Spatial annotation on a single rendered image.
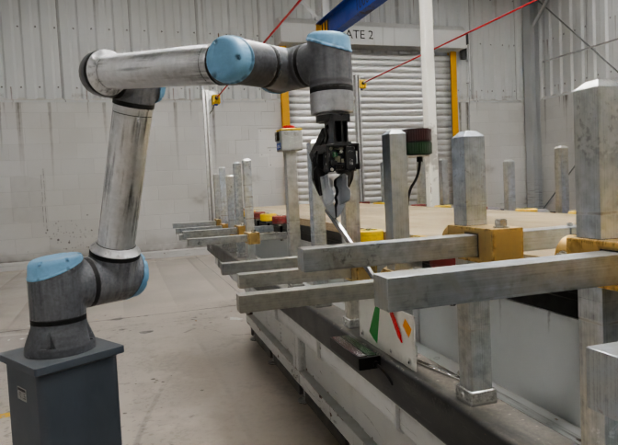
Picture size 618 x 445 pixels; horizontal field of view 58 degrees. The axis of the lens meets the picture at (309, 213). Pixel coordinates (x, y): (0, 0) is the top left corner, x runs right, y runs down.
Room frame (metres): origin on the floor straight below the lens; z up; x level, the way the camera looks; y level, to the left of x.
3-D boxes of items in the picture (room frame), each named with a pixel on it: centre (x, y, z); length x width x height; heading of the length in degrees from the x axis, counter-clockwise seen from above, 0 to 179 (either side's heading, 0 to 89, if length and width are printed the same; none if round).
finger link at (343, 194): (1.18, -0.08, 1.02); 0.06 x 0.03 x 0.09; 17
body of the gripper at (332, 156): (1.17, -0.06, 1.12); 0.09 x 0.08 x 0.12; 17
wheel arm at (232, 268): (1.51, 0.02, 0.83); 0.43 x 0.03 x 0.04; 107
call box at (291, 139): (1.81, 0.05, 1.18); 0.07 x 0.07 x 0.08; 17
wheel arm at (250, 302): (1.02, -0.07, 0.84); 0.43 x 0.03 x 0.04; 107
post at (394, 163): (1.09, -0.17, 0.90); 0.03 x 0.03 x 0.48; 17
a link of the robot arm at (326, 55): (1.18, -0.06, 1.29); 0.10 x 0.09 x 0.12; 50
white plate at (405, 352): (1.11, -0.14, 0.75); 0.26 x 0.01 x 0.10; 17
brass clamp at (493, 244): (0.83, -0.25, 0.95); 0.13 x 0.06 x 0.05; 17
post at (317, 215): (1.56, -0.02, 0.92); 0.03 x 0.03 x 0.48; 17
